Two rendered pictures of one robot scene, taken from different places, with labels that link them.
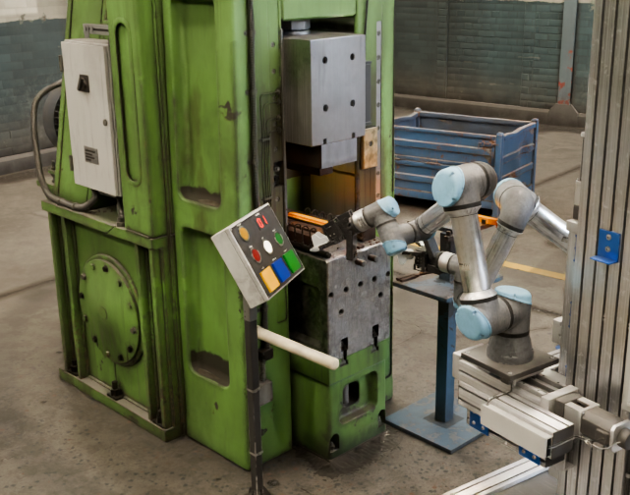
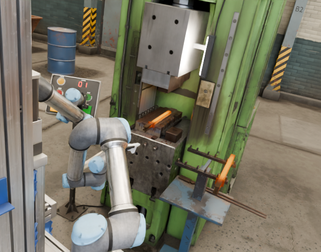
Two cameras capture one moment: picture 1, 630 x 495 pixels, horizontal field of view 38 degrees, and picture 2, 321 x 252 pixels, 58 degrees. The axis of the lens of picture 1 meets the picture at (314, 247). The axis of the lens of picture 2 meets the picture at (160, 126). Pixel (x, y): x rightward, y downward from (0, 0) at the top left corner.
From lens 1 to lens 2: 3.35 m
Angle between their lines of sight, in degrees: 60
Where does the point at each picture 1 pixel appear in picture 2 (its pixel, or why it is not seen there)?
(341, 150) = (156, 77)
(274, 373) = not seen: hidden behind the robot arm
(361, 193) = (194, 119)
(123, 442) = not seen: hidden behind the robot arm
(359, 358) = (140, 196)
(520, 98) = not seen: outside the picture
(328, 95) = (152, 40)
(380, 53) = (233, 36)
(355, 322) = (139, 175)
